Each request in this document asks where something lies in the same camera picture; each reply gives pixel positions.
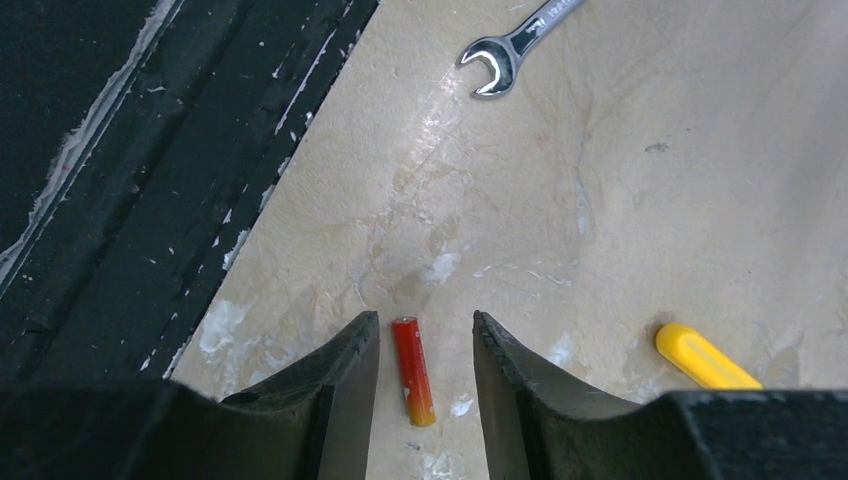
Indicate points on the silver open-end wrench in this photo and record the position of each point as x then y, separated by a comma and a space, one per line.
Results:
503, 55

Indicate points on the yellow handled screwdriver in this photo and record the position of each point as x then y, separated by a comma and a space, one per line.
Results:
701, 361

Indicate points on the red battery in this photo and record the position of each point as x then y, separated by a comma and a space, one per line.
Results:
413, 371

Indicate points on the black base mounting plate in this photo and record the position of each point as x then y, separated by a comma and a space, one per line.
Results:
140, 141

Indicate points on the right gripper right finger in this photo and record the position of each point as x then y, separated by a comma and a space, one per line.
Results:
541, 422

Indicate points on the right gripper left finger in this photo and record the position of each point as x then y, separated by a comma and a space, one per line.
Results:
310, 420

